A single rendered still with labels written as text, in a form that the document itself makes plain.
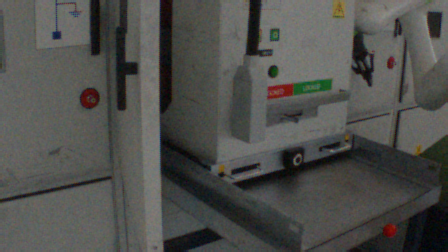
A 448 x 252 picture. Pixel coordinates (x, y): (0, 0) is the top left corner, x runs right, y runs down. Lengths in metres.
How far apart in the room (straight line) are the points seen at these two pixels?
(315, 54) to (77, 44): 0.65
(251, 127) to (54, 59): 0.55
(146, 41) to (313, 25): 0.66
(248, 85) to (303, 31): 0.30
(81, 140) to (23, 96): 0.22
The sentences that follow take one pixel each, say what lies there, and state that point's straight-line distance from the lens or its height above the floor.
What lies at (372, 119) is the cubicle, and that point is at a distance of 2.20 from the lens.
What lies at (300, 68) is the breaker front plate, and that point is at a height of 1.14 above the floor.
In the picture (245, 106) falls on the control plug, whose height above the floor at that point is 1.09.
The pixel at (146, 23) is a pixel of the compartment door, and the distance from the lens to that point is 0.75.
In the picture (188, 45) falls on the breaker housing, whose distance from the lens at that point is 1.23.
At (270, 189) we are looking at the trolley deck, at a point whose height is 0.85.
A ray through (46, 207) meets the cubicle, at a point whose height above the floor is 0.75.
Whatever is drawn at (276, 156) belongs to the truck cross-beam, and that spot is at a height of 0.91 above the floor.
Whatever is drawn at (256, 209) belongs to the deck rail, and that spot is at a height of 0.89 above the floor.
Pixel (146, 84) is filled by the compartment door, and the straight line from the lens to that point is 0.76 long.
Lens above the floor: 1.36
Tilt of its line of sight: 17 degrees down
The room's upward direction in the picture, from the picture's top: 2 degrees clockwise
